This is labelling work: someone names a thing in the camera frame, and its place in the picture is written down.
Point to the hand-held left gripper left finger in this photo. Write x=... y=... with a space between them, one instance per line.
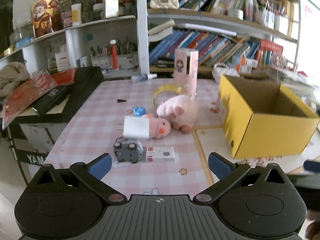
x=100 y=167

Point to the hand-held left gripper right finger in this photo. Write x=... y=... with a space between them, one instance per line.
x=220 y=166

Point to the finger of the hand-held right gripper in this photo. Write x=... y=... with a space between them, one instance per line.
x=312 y=166

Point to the grey toy car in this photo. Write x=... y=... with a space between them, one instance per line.
x=126 y=151

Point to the yellow cardboard box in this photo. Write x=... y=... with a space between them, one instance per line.
x=270 y=135

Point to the white charger block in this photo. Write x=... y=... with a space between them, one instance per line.
x=136 y=127

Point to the white and red small box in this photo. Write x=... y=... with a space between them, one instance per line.
x=162 y=153

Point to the pink pig plush toy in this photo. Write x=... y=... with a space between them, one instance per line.
x=180 y=107

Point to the pink chick plush toy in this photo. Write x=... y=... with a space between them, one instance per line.
x=160 y=127

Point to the clear desk mat yellow border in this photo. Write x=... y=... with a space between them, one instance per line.
x=212 y=145

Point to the pink checked tablecloth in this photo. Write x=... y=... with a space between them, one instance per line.
x=100 y=120

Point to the person's dark red clothing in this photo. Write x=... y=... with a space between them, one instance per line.
x=313 y=226

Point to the small blue toy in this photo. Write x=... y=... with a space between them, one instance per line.
x=138 y=111

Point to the small black cap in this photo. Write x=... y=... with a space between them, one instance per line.
x=121 y=101

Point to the black keyboard instrument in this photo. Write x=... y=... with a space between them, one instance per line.
x=85 y=85

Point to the black flat box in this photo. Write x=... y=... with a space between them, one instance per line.
x=51 y=98

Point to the stack of papers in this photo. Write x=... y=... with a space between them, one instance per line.
x=297 y=80

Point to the clear yellow tape roll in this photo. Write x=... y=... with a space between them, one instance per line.
x=165 y=88

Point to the pink cartoon tumbler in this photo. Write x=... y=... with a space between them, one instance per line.
x=181 y=77

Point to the clear spray bottle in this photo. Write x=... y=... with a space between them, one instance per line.
x=142 y=78

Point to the orange and white small box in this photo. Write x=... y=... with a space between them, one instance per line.
x=241 y=65
x=252 y=66

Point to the red plastic bag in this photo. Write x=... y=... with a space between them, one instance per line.
x=25 y=92

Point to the white pen holder box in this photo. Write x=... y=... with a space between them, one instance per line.
x=125 y=61

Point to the red glue bottle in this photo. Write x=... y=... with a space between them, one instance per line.
x=114 y=57

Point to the white box with red label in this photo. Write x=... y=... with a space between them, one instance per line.
x=62 y=61

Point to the row of colourful slanted books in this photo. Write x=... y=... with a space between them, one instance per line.
x=200 y=46

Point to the red boxed book set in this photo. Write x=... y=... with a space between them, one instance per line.
x=271 y=50

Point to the beige cloth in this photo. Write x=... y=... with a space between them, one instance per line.
x=13 y=76

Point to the white bookshelf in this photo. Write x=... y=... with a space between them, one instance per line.
x=142 y=30

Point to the white tape roll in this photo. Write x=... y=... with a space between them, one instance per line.
x=235 y=14

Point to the white cups with pens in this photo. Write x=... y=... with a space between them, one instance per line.
x=273 y=18

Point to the white bottle with yellow label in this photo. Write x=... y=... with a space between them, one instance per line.
x=76 y=15

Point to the figure printed canister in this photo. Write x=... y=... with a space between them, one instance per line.
x=45 y=17

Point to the colourful tall bottle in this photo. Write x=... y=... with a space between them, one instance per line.
x=249 y=7

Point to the white carton shaped box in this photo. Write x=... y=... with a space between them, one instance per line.
x=111 y=3

